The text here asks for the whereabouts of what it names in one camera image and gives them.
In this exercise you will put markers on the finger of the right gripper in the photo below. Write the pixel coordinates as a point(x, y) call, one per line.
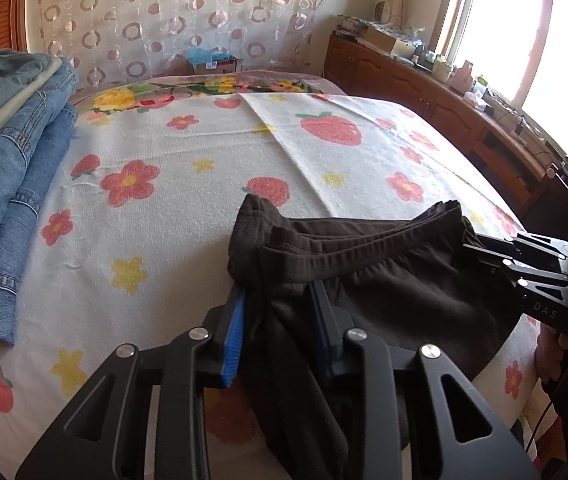
point(503, 246)
point(499, 262)

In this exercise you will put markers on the colourful floral blanket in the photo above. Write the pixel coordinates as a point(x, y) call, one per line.
point(158, 92)

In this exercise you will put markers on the beige folded pants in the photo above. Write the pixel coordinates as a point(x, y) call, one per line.
point(14, 104)

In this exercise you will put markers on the sheer circle pattern curtain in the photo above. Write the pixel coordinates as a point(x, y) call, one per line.
point(113, 42)

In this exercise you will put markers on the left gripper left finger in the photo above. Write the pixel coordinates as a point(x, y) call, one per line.
point(102, 431)

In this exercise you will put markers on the white floral bed sheet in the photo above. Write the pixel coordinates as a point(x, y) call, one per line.
point(131, 242)

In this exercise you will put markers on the right hand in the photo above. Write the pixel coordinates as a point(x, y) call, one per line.
point(552, 349)

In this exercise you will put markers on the wooden cabinet row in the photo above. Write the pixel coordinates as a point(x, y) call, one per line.
point(509, 167)

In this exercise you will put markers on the cardboard box blue tissue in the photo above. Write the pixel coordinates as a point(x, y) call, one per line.
point(209, 62)

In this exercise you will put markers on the black shorts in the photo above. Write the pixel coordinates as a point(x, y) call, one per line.
point(405, 281)

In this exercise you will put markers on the cardboard box on cabinet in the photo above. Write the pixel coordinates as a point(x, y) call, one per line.
point(387, 44)

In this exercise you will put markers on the window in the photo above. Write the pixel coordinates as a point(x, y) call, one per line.
point(518, 49)

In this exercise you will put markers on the blue folded denim jeans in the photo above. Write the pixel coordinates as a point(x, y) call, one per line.
point(32, 145)

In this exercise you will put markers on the white cup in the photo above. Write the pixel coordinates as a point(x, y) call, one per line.
point(442, 70)

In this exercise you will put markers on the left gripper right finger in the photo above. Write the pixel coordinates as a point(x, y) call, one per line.
point(406, 413)

